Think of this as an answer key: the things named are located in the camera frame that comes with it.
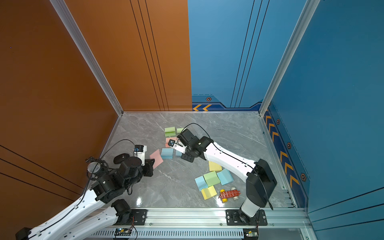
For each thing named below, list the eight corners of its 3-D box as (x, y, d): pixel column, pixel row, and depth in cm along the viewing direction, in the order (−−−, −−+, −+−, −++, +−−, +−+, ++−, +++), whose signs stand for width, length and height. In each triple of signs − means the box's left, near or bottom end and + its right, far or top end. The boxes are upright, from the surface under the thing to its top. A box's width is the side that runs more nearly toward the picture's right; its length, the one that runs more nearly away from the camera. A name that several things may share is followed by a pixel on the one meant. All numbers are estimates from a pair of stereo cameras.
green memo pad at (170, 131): (165, 136, 108) (165, 135, 106) (164, 129, 112) (164, 128, 110) (176, 135, 109) (175, 133, 107) (175, 128, 113) (174, 126, 111)
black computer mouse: (116, 164, 94) (114, 162, 91) (115, 159, 96) (113, 157, 94) (130, 159, 97) (128, 156, 94) (128, 154, 99) (126, 151, 96)
